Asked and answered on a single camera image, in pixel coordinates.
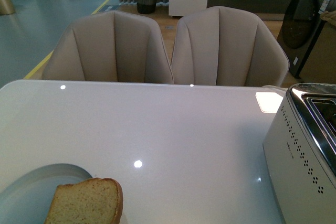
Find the brown bread slice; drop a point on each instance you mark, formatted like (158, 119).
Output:
(95, 200)

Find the light blue round plate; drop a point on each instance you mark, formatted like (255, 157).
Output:
(28, 199)

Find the beige right chair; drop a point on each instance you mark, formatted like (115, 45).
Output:
(223, 46)

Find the beige chair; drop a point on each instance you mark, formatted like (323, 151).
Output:
(223, 46)
(111, 46)

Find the beige left chair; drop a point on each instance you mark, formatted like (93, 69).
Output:
(111, 46)

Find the white chrome toaster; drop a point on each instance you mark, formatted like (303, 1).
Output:
(300, 154)

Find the dark grey washing machine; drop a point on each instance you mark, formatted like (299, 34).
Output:
(300, 30)

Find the gold plant pot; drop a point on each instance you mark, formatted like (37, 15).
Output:
(7, 7)

